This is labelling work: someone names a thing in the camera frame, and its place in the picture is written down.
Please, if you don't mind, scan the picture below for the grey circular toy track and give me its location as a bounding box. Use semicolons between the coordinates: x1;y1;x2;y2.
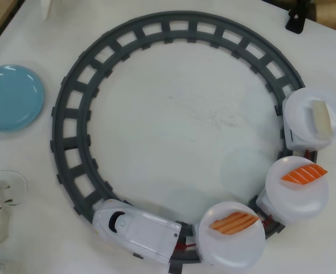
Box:
50;10;319;274

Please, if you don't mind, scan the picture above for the blue round dish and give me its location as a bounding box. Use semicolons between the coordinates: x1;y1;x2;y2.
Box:
0;64;46;132

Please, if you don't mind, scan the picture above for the white round plate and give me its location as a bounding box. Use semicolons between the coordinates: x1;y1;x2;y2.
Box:
284;87;336;140
199;201;266;271
266;156;330;220

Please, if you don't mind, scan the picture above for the brown cardboard roll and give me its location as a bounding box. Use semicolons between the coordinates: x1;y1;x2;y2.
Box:
313;0;336;31

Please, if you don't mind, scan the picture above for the white Shinkansen toy locomotive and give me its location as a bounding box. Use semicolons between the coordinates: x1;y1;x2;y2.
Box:
92;199;183;265

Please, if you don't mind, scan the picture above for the orange salmon sushi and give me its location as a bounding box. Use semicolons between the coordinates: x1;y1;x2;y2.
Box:
281;164;328;186

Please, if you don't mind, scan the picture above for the black table clamp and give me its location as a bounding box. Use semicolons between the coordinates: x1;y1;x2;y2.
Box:
285;0;307;35

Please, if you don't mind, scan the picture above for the white squid sushi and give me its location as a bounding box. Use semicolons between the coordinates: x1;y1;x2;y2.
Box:
309;100;334;140

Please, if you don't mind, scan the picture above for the clear curved plastic piece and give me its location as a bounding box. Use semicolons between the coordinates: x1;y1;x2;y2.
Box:
0;170;29;207

